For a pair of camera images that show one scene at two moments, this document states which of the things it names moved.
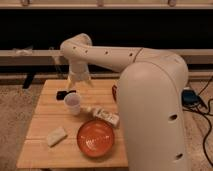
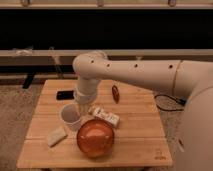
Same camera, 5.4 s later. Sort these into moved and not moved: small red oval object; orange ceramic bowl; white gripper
Moved: white gripper
Not moved: small red oval object; orange ceramic bowl
